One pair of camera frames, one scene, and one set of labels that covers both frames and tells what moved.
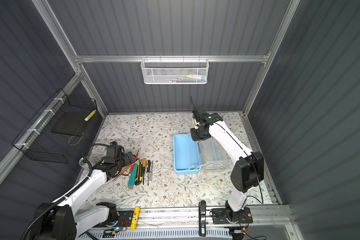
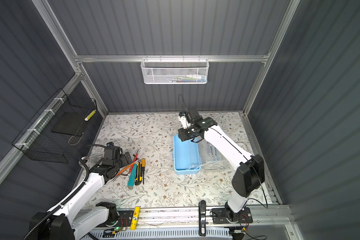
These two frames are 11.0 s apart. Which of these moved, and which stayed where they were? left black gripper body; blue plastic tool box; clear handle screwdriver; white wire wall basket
Moved: clear handle screwdriver
Stayed: blue plastic tool box; white wire wall basket; left black gripper body
